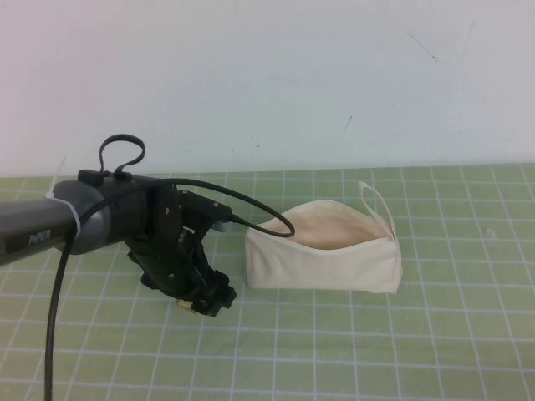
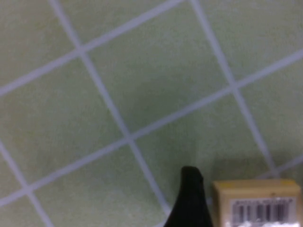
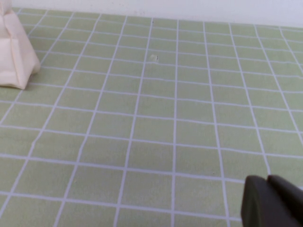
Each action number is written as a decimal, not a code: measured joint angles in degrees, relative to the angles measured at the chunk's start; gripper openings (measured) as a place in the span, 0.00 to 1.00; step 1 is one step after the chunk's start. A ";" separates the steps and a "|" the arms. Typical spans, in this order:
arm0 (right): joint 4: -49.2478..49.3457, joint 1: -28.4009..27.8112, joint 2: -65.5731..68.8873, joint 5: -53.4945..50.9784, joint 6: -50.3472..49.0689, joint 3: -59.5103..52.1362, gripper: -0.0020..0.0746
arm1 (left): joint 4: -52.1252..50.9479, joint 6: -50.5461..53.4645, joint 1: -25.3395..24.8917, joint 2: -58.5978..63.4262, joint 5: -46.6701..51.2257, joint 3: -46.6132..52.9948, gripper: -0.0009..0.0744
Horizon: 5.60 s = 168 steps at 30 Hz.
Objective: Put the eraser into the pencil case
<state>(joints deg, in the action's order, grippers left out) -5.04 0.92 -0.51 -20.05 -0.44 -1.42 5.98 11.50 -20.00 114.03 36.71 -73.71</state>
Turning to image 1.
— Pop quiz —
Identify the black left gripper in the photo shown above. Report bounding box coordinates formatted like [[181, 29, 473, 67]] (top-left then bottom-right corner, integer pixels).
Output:
[[126, 182, 237, 317]]

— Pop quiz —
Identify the cream canvas pencil case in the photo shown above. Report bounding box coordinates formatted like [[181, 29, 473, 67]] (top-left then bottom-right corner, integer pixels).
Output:
[[244, 180, 403, 294]]

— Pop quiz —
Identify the white zip tie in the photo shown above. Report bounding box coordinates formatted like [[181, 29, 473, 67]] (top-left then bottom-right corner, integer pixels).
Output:
[[43, 155, 84, 236]]

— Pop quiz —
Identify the green grid cutting mat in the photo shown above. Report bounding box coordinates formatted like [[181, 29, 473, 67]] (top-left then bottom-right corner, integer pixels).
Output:
[[0, 165, 535, 401]]

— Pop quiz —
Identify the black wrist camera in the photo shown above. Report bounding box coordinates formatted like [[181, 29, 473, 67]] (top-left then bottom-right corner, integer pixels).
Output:
[[176, 190, 234, 231]]

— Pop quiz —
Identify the long black camera cable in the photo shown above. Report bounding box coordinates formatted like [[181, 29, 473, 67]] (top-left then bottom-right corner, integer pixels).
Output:
[[41, 177, 296, 401]]

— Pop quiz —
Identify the short black cable loop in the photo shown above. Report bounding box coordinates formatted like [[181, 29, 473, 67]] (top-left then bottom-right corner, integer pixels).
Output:
[[99, 133, 146, 179]]

